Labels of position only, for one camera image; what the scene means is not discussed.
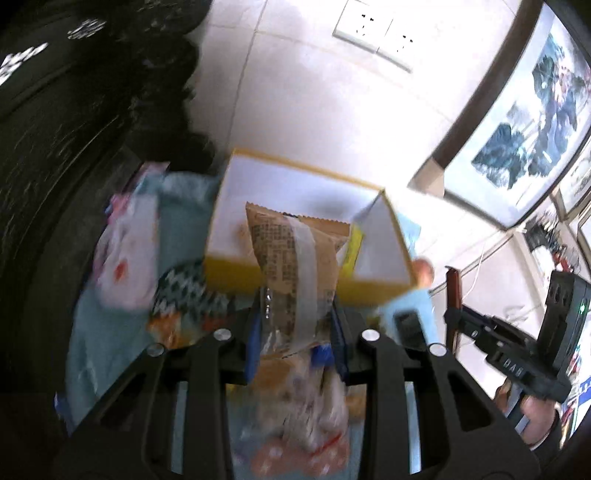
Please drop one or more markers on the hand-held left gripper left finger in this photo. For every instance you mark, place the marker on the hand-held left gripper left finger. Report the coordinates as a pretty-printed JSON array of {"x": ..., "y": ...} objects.
[{"x": 254, "y": 341}]

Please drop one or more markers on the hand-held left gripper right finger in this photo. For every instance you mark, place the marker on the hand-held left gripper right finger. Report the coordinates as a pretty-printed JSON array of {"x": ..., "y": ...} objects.
[{"x": 338, "y": 341}]

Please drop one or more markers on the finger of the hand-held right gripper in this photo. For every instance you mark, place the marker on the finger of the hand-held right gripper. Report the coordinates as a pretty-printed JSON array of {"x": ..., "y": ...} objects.
[{"x": 475, "y": 327}]

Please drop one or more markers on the brown snack packet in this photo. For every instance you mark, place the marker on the brown snack packet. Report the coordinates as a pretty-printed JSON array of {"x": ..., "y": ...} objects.
[{"x": 281, "y": 258}]

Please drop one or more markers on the yellow cardboard box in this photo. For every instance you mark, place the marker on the yellow cardboard box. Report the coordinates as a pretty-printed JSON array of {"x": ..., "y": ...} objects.
[{"x": 295, "y": 184}]

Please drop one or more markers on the person's right hand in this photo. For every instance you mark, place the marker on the person's right hand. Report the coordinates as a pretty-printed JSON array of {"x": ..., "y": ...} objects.
[{"x": 538, "y": 420}]

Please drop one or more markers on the black rectangular object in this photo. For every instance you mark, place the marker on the black rectangular object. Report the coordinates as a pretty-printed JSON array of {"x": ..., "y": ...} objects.
[{"x": 408, "y": 330}]

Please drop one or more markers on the teal zigzag snack packet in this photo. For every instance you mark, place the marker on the teal zigzag snack packet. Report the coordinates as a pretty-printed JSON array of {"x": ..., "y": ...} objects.
[{"x": 184, "y": 286}]

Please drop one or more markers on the yellow snack packet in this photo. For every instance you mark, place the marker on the yellow snack packet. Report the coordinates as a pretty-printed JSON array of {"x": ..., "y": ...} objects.
[{"x": 353, "y": 249}]

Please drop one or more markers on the small framed picture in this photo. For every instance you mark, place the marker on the small framed picture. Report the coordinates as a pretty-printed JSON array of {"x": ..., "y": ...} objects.
[{"x": 579, "y": 184}]

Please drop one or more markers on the white pink snack packet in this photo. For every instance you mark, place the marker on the white pink snack packet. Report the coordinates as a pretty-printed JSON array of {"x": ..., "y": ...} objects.
[{"x": 129, "y": 249}]

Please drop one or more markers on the light blue table cloth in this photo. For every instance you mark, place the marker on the light blue table cloth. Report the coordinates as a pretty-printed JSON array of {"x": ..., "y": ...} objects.
[{"x": 92, "y": 332}]

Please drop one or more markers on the pink blue snack packet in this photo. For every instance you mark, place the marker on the pink blue snack packet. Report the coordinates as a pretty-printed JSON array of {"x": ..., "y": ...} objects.
[{"x": 143, "y": 182}]

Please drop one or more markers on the dark framed landscape painting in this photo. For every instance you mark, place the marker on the dark framed landscape painting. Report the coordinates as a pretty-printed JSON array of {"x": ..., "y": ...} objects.
[{"x": 531, "y": 115}]

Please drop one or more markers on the dark carved wooden furniture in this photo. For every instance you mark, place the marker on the dark carved wooden furniture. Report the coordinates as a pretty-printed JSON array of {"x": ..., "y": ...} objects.
[{"x": 69, "y": 161}]

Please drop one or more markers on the brown wooden post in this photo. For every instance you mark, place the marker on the brown wooden post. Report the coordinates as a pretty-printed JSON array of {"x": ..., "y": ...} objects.
[{"x": 453, "y": 290}]

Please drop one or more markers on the white wall socket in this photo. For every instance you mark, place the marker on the white wall socket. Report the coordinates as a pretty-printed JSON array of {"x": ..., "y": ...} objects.
[
  {"x": 397, "y": 44},
  {"x": 362, "y": 21}
]

